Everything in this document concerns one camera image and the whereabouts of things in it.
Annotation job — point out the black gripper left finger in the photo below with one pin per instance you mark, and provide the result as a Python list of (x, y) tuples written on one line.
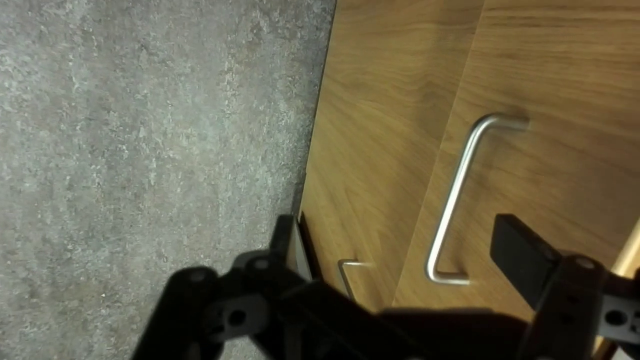
[(200, 306)]

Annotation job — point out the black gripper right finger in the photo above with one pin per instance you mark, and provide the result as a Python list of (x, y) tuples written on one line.
[(567, 292)]

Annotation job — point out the white drawer with wooden front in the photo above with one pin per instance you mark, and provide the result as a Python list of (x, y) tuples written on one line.
[(567, 80)]

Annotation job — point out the wooden cabinet door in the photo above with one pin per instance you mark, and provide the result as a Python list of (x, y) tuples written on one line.
[(373, 132)]

